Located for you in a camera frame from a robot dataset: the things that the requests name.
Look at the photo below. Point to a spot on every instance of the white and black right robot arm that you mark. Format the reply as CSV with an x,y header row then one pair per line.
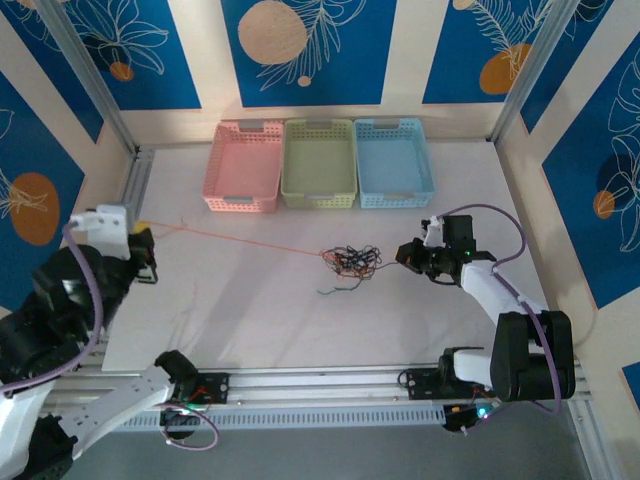
x,y
480,285

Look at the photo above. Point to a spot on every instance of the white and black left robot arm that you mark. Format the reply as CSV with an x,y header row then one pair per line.
x,y
125,400

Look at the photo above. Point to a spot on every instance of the blue plastic basket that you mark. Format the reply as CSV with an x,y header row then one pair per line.
x,y
392,165

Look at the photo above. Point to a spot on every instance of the green plastic basket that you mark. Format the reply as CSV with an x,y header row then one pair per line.
x,y
317,165

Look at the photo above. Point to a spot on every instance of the white table mat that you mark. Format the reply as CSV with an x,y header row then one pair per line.
x,y
300,325

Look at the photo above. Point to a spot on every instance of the pink plastic basket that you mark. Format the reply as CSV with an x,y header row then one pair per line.
x,y
245,165

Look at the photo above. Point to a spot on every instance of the aluminium table side rail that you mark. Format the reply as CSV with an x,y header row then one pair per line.
x,y
140,175

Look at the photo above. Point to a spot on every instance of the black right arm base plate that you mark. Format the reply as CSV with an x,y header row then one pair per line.
x,y
420,382

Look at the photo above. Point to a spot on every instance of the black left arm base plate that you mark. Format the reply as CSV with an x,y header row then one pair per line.
x,y
217,387

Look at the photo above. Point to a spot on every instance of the aluminium front rail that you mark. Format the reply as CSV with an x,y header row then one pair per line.
x,y
325,385

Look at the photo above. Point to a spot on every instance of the aluminium frame post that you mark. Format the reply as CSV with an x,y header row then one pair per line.
x,y
105,100
527,75

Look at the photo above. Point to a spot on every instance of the aluminium frame side rail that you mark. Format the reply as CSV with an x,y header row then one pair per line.
x,y
590,450

